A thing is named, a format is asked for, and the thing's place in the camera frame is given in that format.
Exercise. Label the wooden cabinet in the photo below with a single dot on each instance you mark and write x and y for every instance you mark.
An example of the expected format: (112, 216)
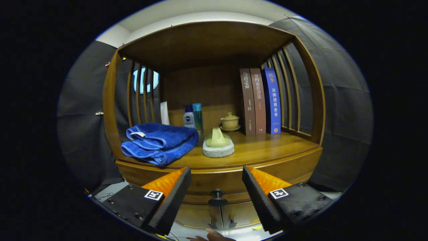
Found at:
(207, 43)

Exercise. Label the white and blue bottle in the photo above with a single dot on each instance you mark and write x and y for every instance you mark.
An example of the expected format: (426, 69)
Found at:
(189, 118)

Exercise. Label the beige lidded teacup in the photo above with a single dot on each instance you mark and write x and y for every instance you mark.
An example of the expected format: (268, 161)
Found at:
(230, 122)

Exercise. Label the teal bottle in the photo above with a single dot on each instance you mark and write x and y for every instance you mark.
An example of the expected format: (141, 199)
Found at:
(198, 117)

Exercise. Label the blue book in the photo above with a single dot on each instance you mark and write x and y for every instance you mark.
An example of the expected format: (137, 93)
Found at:
(272, 100)

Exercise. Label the wooden cabinet door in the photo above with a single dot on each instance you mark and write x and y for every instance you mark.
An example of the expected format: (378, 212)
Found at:
(197, 216)
(240, 212)

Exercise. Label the beige saucer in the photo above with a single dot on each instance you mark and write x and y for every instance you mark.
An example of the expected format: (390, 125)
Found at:
(230, 130)

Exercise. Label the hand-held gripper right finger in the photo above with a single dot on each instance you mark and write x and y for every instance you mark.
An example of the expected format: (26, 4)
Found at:
(262, 207)

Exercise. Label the reddish brown book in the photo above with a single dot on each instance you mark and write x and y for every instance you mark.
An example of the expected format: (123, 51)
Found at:
(258, 103)

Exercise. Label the dark brown book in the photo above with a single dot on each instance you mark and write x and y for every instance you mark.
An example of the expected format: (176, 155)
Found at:
(248, 103)

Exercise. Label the white tube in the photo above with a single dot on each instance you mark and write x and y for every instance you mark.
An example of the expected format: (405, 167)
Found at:
(165, 113)

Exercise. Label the blue folded towel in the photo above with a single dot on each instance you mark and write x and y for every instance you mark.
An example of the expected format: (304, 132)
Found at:
(160, 140)

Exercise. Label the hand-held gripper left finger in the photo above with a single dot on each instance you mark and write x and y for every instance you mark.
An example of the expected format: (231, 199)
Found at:
(167, 207)

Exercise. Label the wooden countertop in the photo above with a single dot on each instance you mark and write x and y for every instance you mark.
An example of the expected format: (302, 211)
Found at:
(267, 147)

